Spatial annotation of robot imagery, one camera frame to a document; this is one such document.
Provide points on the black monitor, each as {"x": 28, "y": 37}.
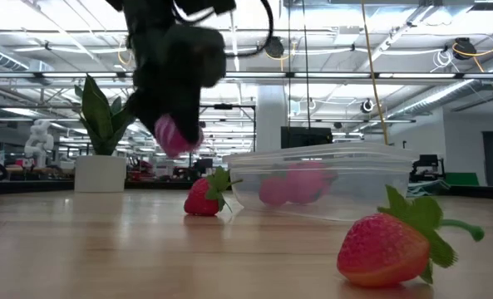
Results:
{"x": 306, "y": 137}

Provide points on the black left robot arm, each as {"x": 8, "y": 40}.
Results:
{"x": 167, "y": 10}

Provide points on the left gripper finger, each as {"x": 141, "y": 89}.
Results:
{"x": 146, "y": 110}
{"x": 185, "y": 112}

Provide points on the light blue cloth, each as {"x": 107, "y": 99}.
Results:
{"x": 427, "y": 189}

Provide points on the black machine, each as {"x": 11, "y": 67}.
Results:
{"x": 428, "y": 166}

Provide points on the white robot figure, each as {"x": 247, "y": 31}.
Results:
{"x": 38, "y": 143}

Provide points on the white plant pot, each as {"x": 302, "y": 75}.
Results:
{"x": 100, "y": 174}

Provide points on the green leafy plant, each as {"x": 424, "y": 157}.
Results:
{"x": 98, "y": 120}

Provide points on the white column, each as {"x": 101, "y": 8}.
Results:
{"x": 272, "y": 120}

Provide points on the pink round fruit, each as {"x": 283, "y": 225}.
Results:
{"x": 308, "y": 182}

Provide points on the green board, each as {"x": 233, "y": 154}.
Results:
{"x": 462, "y": 179}

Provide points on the clear plastic tupperware container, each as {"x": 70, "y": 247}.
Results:
{"x": 354, "y": 195}

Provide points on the red strawberry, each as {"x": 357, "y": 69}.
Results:
{"x": 379, "y": 249}
{"x": 273, "y": 192}
{"x": 200, "y": 199}

